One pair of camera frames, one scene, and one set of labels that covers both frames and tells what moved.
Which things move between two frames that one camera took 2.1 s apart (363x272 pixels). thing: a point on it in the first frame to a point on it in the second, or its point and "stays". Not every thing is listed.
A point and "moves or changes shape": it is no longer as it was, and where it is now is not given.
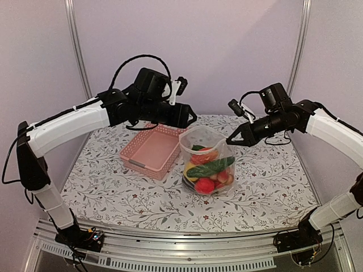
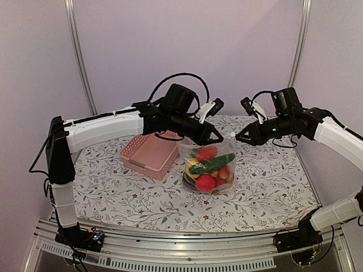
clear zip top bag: x=208 y=160 stays
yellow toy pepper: x=189 y=165 moves or changes shape
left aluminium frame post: x=70 y=7 stays
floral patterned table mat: x=269 y=193 stays
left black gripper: x=181 y=118 to x=202 y=138
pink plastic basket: x=153 y=151 stays
